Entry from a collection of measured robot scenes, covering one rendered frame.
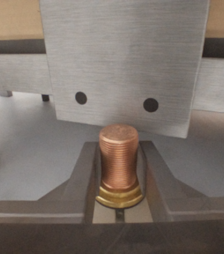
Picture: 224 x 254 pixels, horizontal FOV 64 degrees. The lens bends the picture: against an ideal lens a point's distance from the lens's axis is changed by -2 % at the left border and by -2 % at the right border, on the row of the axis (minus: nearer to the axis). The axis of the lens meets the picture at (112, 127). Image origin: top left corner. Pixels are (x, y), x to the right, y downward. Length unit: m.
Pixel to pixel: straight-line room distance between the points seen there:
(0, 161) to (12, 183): 0.07
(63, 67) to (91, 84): 0.03
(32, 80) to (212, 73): 0.21
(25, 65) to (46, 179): 0.16
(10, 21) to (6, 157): 0.22
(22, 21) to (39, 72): 0.09
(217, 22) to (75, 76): 0.15
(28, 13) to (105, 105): 0.20
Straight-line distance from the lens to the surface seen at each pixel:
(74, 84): 0.16
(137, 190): 0.16
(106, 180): 0.16
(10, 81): 0.29
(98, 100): 0.16
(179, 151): 0.35
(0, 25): 0.35
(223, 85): 0.20
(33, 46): 0.31
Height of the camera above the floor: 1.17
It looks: 27 degrees up
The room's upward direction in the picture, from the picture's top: 179 degrees clockwise
